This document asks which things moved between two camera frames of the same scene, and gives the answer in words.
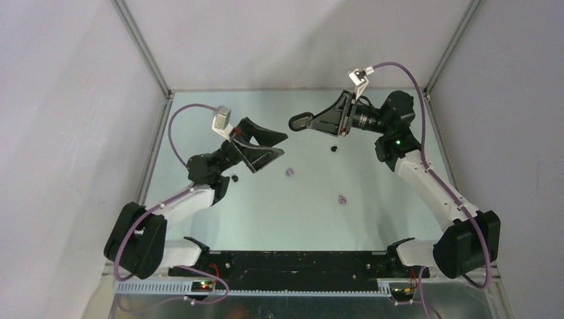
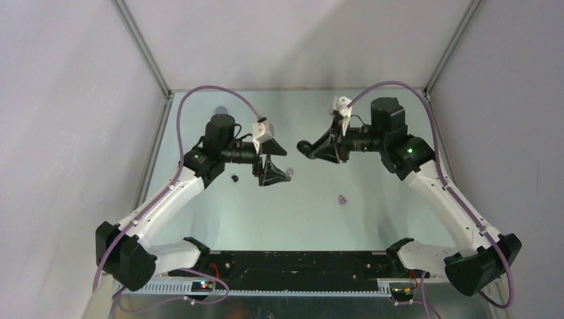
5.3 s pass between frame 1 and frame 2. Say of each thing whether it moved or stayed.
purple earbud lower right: stayed
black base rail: stayed
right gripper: moved
